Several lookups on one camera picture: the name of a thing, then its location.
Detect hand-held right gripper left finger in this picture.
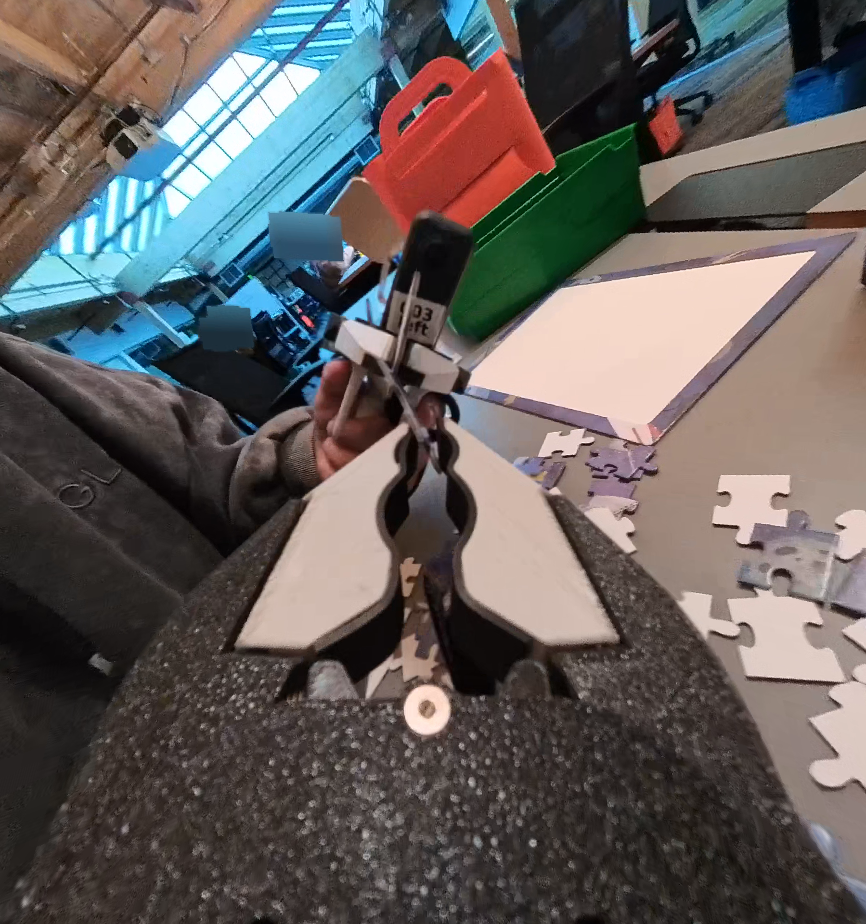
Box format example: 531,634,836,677
234,422,414,655

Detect wooden ceiling beam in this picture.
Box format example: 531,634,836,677
0,0,282,315

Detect thin puzzle piece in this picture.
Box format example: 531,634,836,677
393,270,425,362
377,357,444,474

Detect white security camera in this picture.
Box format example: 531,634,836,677
99,103,175,173

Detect green plastic bin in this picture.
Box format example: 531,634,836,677
447,123,648,344

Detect person's left hand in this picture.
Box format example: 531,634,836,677
313,357,446,482

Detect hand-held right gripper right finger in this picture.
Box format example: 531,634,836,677
440,419,621,648

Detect orange plastic holder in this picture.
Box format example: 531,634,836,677
362,51,558,233

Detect slanted skylight windows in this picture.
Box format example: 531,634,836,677
0,0,383,347

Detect white-edged grey tabletop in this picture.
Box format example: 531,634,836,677
638,100,866,233

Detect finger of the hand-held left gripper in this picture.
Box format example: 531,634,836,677
402,348,471,396
334,321,406,363

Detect pile of puzzle pieces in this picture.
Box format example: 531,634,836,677
364,426,866,827

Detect white puzzle tray blue rim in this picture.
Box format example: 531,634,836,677
465,231,858,445

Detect beige flat panel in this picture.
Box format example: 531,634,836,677
329,177,406,266

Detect blue crate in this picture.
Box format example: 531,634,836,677
785,64,866,125

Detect black mesh office chair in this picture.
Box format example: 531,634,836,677
512,0,715,156

